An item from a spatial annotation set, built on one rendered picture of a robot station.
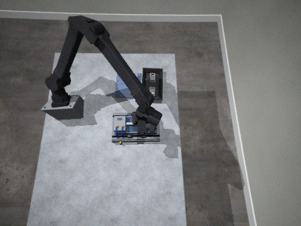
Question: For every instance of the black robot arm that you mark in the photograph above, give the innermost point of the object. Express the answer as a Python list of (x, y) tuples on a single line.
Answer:
[(96, 34)]

